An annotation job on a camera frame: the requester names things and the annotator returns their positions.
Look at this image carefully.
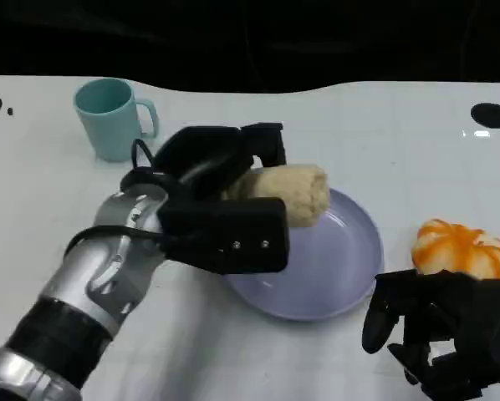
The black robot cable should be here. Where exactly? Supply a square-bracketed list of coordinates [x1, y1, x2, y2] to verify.
[63, 224, 167, 256]
[120, 139, 180, 194]

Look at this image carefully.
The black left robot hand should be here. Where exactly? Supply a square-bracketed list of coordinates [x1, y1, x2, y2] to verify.
[153, 122, 287, 202]

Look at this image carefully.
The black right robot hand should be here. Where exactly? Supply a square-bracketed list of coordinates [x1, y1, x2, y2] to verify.
[361, 269, 500, 401]

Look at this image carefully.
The beige towel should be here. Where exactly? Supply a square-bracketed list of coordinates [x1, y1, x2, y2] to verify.
[222, 164, 332, 230]

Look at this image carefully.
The lilac plate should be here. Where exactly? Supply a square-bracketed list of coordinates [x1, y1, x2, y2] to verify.
[223, 187, 385, 322]

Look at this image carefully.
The orange and white bread roll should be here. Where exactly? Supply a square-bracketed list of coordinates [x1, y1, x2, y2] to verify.
[410, 217, 500, 280]

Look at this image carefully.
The pale green mug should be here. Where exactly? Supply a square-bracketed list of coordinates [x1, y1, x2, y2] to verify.
[73, 77, 160, 163]

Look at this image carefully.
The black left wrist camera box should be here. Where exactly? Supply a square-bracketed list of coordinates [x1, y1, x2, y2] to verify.
[156, 195, 291, 276]

